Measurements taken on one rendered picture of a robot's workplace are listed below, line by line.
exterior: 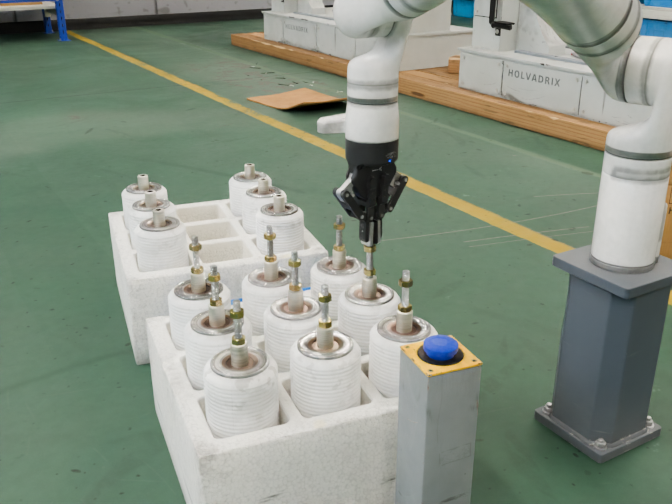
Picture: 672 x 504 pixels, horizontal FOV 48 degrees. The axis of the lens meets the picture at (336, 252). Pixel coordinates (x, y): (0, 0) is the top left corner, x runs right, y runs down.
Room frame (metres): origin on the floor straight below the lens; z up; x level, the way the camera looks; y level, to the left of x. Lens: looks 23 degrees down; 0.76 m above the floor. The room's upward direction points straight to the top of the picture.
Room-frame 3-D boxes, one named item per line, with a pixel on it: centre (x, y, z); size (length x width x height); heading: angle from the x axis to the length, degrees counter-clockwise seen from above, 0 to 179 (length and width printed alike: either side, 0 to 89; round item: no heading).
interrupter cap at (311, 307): (1.00, 0.06, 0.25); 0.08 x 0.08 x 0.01
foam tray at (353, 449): (1.00, 0.06, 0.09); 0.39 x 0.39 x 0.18; 22
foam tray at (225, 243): (1.51, 0.26, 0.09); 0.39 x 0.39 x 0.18; 20
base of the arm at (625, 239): (1.06, -0.43, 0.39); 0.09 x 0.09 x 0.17; 31
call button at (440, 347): (0.76, -0.12, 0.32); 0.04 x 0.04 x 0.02
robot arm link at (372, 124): (1.06, -0.04, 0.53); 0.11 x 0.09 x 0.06; 39
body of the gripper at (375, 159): (1.05, -0.05, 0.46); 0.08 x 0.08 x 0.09
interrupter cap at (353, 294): (1.05, -0.05, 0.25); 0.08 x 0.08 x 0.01
